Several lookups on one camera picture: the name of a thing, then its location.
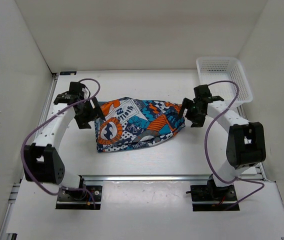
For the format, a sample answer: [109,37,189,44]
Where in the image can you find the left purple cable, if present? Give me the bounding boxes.
[21,78,102,210]

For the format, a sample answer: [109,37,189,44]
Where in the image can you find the colourful patterned shorts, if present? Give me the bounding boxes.
[94,97,185,153]

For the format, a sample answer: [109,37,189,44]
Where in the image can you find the white plastic mesh basket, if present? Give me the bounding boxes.
[196,56,253,108]

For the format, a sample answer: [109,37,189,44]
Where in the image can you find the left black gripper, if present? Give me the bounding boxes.
[74,97,105,130]

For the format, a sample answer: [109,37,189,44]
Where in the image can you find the aluminium front rail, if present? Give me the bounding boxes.
[83,174,209,182]

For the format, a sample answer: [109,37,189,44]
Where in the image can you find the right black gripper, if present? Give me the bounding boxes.
[176,97,206,128]

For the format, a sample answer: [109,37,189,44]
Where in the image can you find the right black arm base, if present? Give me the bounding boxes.
[185,185,240,212]

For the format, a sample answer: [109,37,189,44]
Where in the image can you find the small dark label sticker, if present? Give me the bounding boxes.
[59,71,77,76]

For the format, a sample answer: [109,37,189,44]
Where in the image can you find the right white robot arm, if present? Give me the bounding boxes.
[178,84,266,200]

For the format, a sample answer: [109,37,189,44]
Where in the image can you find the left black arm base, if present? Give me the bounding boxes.
[55,184,103,211]

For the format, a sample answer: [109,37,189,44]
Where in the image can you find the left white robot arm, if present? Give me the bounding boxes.
[20,79,105,200]

